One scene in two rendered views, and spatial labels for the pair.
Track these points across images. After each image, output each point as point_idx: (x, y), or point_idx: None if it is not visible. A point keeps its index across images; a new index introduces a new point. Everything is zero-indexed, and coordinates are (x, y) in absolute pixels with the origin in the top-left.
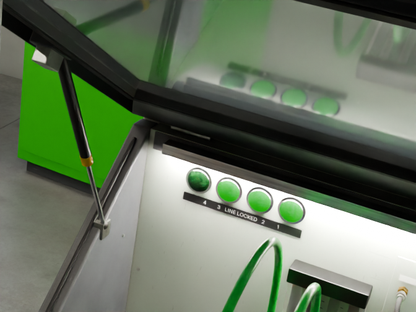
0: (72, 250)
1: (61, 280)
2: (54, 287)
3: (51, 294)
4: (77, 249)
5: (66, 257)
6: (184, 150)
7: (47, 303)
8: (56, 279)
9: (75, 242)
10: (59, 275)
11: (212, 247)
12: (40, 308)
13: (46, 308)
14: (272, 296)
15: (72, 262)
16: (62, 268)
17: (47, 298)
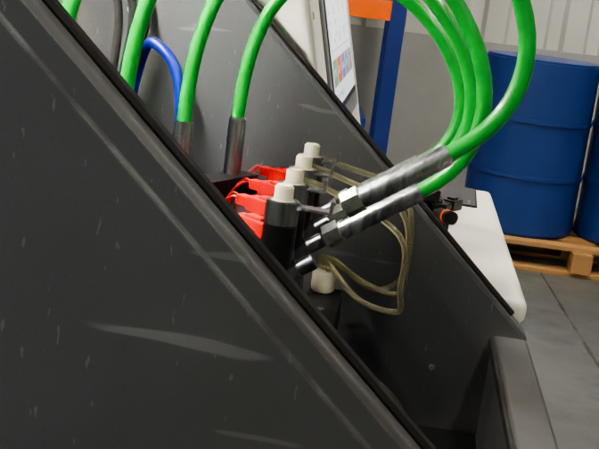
0: (62, 32)
1: (148, 109)
2: (154, 138)
3: (172, 159)
4: (71, 18)
5: (80, 56)
6: None
7: (192, 181)
8: (135, 118)
9: (42, 8)
10: (125, 105)
11: None
12: (203, 203)
13: (211, 188)
14: (76, 12)
15: (103, 54)
16: (108, 86)
17: (181, 172)
